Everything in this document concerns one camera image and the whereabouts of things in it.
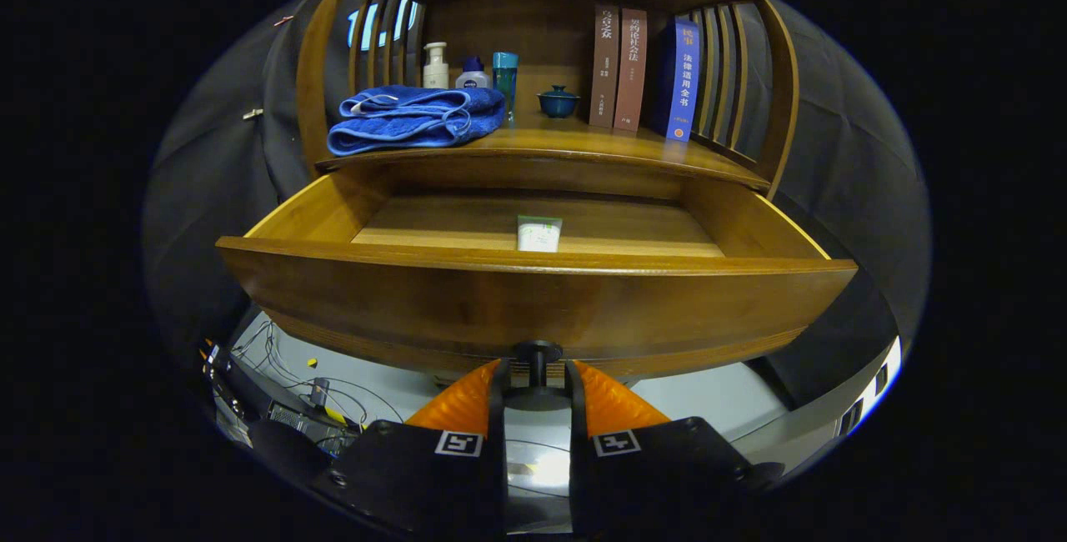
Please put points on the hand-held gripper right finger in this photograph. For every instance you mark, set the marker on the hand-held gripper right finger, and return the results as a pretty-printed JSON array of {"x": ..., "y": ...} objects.
[{"x": 658, "y": 475}]

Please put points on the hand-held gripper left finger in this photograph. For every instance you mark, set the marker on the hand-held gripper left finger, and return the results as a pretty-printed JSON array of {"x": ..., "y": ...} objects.
[{"x": 417, "y": 475}]

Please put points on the white green tube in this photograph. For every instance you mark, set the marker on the white green tube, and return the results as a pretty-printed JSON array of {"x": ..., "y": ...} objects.
[{"x": 539, "y": 235}]

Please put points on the wooden countertop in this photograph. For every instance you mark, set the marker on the wooden countertop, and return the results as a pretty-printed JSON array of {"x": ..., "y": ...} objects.
[{"x": 575, "y": 142}]

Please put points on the wooden cabinet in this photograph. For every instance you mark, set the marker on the wooden cabinet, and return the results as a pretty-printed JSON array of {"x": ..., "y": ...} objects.
[{"x": 517, "y": 25}]

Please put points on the black electronic device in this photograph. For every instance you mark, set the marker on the black electronic device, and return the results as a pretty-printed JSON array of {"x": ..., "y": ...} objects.
[{"x": 292, "y": 419}]

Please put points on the blue folded towel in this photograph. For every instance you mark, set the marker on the blue folded towel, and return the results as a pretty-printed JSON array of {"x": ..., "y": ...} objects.
[{"x": 400, "y": 125}]

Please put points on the blue lidded teacup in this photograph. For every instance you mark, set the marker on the blue lidded teacup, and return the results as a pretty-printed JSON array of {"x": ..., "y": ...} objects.
[{"x": 558, "y": 104}]

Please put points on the blue book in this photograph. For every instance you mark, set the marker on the blue book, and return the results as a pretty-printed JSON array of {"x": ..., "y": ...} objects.
[{"x": 685, "y": 83}]

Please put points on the white bottle with blue cap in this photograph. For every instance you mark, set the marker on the white bottle with blue cap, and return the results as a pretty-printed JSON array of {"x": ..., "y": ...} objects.
[{"x": 473, "y": 77}]

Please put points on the white pump bottle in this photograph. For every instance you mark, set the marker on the white pump bottle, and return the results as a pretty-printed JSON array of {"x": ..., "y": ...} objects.
[{"x": 435, "y": 71}]

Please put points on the clear teal bottle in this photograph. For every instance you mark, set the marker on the clear teal bottle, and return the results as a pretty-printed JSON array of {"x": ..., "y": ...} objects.
[{"x": 505, "y": 79}]

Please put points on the light brown book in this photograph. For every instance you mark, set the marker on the light brown book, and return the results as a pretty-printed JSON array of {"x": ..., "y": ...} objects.
[{"x": 631, "y": 67}]

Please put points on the dark brown book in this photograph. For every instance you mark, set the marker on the dark brown book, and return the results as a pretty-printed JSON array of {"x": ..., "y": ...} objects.
[{"x": 604, "y": 67}]

